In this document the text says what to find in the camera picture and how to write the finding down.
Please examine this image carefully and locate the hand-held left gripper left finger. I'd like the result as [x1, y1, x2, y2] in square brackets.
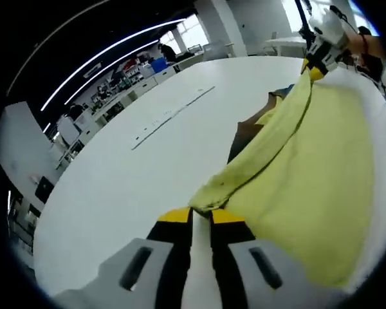
[54, 206, 194, 309]

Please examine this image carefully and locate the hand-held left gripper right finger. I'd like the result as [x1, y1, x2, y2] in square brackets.
[208, 209, 345, 309]

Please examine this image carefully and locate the yellow blue grey garment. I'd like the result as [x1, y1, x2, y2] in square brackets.
[188, 69, 376, 289]

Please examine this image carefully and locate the white square pillar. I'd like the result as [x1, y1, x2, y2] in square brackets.
[0, 101, 55, 194]
[196, 0, 248, 59]

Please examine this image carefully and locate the black chair back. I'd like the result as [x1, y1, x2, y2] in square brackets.
[35, 176, 54, 204]

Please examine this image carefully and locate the white flat table strip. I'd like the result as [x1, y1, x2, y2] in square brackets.
[130, 85, 217, 151]

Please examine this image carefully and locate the blue storage box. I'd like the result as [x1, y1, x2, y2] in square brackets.
[150, 57, 168, 73]

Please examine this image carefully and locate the white standing board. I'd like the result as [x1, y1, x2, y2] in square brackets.
[57, 117, 80, 146]

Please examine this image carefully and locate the long curved ceiling light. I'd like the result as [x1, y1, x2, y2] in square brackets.
[40, 18, 186, 112]
[64, 38, 161, 106]

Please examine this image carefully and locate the ceiling air vent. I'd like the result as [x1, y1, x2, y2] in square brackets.
[83, 62, 102, 78]

